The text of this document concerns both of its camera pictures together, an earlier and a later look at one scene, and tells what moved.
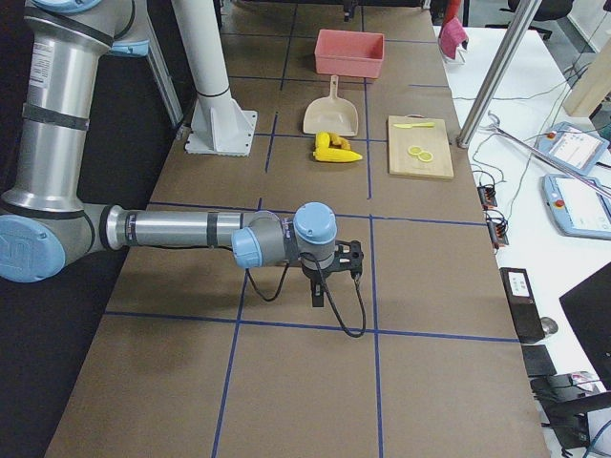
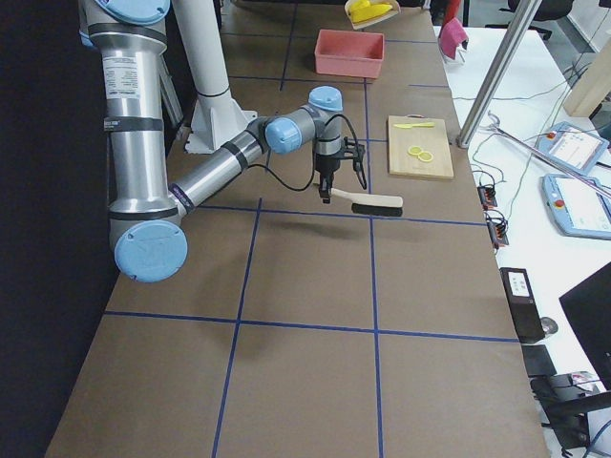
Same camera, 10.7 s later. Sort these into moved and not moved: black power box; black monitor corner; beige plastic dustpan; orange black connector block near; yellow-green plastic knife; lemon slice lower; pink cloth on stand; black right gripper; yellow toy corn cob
Moved: beige plastic dustpan; black right gripper; yellow toy corn cob
Not moved: black monitor corner; lemon slice lower; black power box; yellow-green plastic knife; orange black connector block near; pink cloth on stand
